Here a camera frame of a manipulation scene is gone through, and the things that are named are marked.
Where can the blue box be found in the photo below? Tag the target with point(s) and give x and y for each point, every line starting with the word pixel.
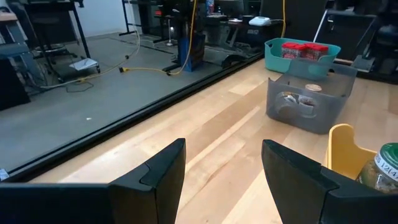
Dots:
pixel 191 51

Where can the black desk frame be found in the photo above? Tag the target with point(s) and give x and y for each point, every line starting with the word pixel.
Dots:
pixel 79 28

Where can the black floor cabinet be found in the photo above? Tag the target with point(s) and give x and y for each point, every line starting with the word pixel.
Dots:
pixel 12 87

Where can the white desktop device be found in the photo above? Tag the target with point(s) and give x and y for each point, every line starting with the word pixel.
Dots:
pixel 260 21

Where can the yellow plastic bin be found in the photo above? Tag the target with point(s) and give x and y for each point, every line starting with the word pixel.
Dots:
pixel 345 155

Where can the white flat sheet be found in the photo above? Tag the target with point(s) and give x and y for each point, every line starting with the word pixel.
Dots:
pixel 83 64

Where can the thin metal stand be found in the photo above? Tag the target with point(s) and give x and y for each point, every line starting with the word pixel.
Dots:
pixel 169 34

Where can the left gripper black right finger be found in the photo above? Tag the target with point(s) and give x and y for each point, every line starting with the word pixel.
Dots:
pixel 295 193

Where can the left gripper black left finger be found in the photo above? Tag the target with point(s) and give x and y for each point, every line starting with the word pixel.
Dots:
pixel 155 199

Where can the grey translucent plastic bin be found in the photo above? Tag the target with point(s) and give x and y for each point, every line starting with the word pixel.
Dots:
pixel 311 121

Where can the green-lid spice jar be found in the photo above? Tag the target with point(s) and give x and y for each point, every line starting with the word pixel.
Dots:
pixel 381 174

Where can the teal plastic bin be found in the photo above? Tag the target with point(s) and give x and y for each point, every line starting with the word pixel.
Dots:
pixel 276 62

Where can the cork-stopper glass spice jar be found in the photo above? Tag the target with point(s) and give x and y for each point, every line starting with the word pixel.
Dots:
pixel 313 87

